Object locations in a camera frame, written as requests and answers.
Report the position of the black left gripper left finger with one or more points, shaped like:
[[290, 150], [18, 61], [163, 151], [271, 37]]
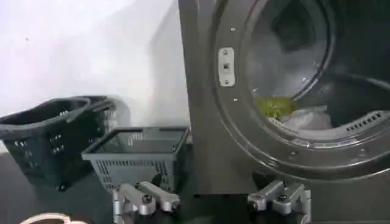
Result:
[[146, 198]]

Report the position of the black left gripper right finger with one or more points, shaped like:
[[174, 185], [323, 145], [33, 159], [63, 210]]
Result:
[[275, 198]]

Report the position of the grey slotted laundry basket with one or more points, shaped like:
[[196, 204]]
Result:
[[137, 155]]

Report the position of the white garment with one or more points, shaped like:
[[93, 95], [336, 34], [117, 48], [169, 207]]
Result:
[[307, 118]]

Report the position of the green garment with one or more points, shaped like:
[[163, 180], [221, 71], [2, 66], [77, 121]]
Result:
[[275, 107]]

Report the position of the grey dryer with round door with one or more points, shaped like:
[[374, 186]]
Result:
[[225, 121]]

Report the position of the dark plastic laundry basket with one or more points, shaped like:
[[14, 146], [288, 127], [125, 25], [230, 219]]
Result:
[[45, 137]]

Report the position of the white door latch plate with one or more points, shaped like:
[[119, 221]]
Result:
[[226, 67]]

